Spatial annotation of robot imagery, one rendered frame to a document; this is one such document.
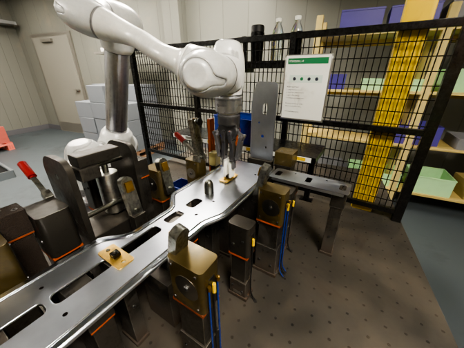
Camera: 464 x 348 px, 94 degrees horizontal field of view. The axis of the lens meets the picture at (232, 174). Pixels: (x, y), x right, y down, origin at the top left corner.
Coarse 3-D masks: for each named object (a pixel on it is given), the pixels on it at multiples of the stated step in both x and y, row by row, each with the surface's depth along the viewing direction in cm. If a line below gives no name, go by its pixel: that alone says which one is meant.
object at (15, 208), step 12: (12, 204) 49; (0, 216) 45; (12, 216) 46; (24, 216) 48; (0, 228) 45; (12, 228) 47; (24, 228) 49; (12, 240) 47; (24, 240) 49; (36, 240) 51; (24, 252) 50; (36, 252) 52; (24, 264) 50; (36, 264) 52
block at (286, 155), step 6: (282, 150) 97; (288, 150) 97; (294, 150) 97; (276, 156) 96; (282, 156) 94; (288, 156) 93; (294, 156) 95; (276, 162) 97; (282, 162) 95; (288, 162) 94; (294, 162) 97; (288, 168) 95; (294, 168) 101; (276, 174) 100
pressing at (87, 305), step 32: (192, 192) 75; (224, 192) 75; (160, 224) 59; (192, 224) 59; (96, 256) 48; (160, 256) 49; (32, 288) 41; (96, 288) 41; (128, 288) 42; (0, 320) 36; (64, 320) 36; (96, 320) 37
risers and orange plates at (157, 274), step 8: (200, 232) 73; (200, 240) 74; (160, 272) 60; (168, 272) 60; (144, 280) 62; (152, 280) 59; (160, 280) 57; (168, 280) 57; (152, 288) 61; (160, 288) 58; (168, 288) 56; (152, 296) 64; (160, 296) 60; (168, 296) 57; (152, 304) 66; (160, 304) 62; (168, 304) 59; (176, 304) 61; (160, 312) 65; (168, 312) 61; (176, 312) 62; (168, 320) 63; (176, 320) 63
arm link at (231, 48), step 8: (224, 40) 62; (232, 40) 62; (216, 48) 63; (224, 48) 62; (232, 48) 62; (240, 48) 64; (232, 56) 62; (240, 56) 64; (240, 64) 63; (240, 72) 64; (240, 80) 65; (232, 88) 63; (240, 88) 68
